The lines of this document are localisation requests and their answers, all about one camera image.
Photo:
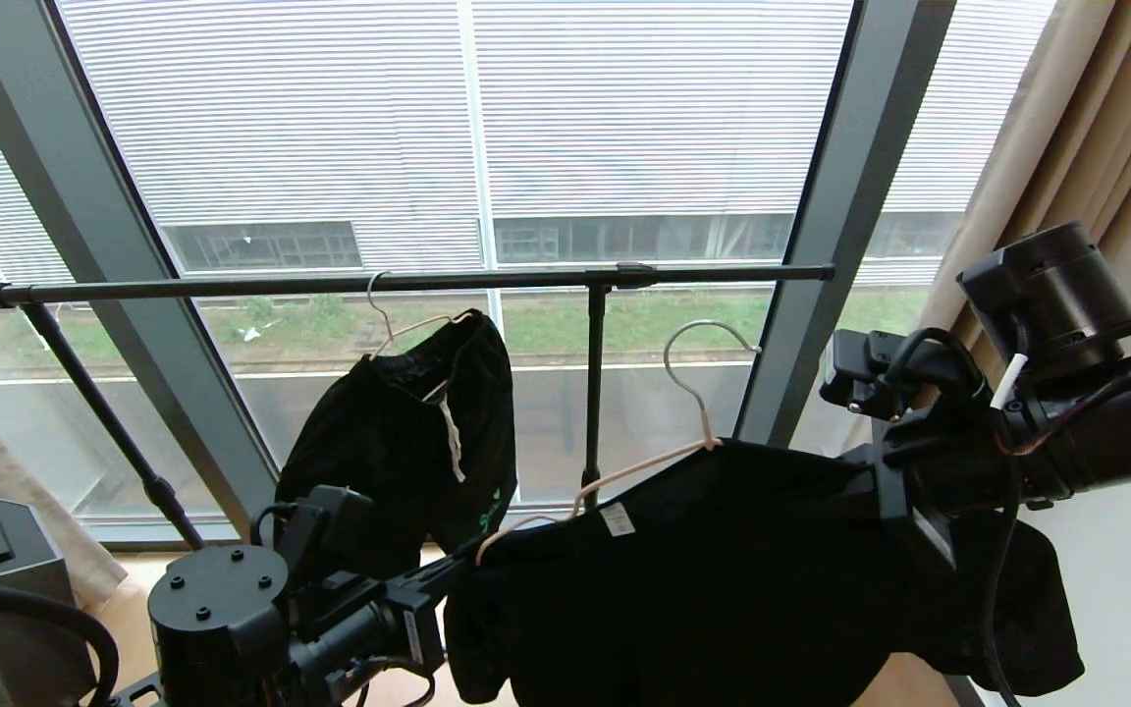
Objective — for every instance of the beige curtain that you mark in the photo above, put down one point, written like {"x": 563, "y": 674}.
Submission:
{"x": 1096, "y": 98}
{"x": 26, "y": 471}

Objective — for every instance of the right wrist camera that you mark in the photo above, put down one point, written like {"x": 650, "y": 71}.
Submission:
{"x": 855, "y": 368}

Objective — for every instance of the black clothes rack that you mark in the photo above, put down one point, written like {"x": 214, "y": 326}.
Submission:
{"x": 232, "y": 287}

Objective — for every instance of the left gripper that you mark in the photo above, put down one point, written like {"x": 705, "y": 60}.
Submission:
{"x": 369, "y": 628}

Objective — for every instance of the black shorts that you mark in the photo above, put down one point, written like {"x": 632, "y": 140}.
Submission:
{"x": 379, "y": 442}

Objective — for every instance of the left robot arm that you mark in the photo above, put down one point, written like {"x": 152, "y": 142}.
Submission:
{"x": 217, "y": 619}

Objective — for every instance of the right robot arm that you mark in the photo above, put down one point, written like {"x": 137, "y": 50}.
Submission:
{"x": 1066, "y": 295}

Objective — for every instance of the pink clothes hanger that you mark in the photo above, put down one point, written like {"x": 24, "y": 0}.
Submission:
{"x": 428, "y": 324}
{"x": 709, "y": 440}

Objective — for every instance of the black t-shirt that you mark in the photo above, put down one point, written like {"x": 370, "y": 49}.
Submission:
{"x": 723, "y": 589}

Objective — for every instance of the window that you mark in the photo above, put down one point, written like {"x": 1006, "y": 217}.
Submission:
{"x": 65, "y": 196}

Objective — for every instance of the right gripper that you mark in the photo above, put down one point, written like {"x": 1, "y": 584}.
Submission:
{"x": 939, "y": 462}

